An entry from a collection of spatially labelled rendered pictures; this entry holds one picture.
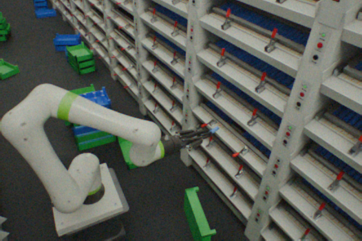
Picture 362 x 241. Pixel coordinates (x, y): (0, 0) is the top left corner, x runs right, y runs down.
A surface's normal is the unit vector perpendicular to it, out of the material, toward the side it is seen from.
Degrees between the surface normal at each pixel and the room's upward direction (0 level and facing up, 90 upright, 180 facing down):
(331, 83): 23
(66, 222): 3
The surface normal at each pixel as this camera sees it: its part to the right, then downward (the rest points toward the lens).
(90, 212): 0.09, -0.79
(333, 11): -0.84, 0.29
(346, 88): -0.29, -0.62
